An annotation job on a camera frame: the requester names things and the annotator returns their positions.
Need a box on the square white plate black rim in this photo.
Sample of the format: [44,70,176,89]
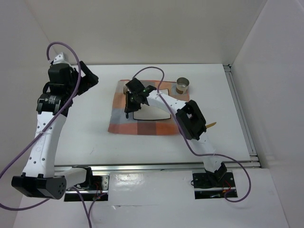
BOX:
[133,104,171,121]

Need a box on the checkered orange blue cloth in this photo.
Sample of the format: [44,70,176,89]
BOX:
[108,79,179,135]

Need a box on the metal cup brown band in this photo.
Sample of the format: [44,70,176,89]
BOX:
[176,77,190,94]

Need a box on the gold knife green handle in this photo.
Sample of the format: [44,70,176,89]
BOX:
[206,122,216,128]

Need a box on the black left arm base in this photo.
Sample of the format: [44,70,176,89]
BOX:
[64,174,110,202]

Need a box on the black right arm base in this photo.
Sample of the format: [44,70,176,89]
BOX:
[190,172,236,189]

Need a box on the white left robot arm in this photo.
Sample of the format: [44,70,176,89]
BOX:
[11,61,98,200]

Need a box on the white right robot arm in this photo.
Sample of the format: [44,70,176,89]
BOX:
[124,78,227,186]

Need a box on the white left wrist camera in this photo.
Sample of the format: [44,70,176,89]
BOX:
[51,52,70,65]

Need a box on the aluminium front rail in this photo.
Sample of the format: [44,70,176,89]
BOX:
[55,161,261,175]

